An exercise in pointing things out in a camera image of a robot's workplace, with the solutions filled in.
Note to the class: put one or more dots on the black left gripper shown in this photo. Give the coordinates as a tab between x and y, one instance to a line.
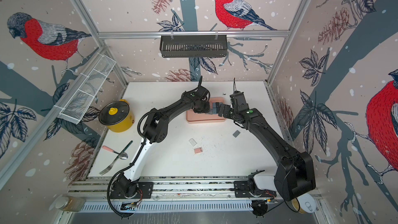
207	109

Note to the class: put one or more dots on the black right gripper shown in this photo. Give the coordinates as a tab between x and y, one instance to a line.
226	113

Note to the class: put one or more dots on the grey eraser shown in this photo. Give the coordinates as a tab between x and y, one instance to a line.
236	133
213	111

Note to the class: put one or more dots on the pink plastic storage tray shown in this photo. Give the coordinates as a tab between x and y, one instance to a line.
193	118

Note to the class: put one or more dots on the white eraser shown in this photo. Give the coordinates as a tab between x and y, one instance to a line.
192	142

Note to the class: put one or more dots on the pink eraser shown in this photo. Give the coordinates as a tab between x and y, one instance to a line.
198	150

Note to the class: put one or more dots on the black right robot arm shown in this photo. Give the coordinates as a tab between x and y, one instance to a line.
295	174

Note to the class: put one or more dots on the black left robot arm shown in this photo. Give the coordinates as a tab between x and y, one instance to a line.
153	129

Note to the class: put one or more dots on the yellow electric cooking pot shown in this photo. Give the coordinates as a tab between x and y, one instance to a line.
117	116

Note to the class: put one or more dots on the yellow tape roll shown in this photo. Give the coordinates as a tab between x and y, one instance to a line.
304	204

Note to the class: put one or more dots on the glass jar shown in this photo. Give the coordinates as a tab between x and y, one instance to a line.
69	204

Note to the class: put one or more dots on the black hanging wire basket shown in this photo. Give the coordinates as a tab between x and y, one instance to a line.
194	46

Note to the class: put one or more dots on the green handled fork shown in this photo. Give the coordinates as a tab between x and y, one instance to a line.
108	168

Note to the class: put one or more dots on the white wire mesh shelf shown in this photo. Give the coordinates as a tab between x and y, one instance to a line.
88	86

